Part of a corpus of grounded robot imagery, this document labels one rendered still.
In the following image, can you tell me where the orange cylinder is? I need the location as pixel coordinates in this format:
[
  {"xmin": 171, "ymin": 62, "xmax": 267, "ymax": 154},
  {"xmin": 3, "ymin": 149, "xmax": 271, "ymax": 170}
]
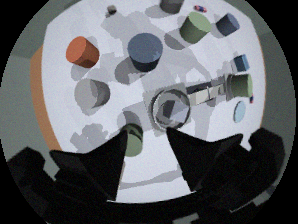
[{"xmin": 65, "ymin": 36, "xmax": 100, "ymax": 68}]

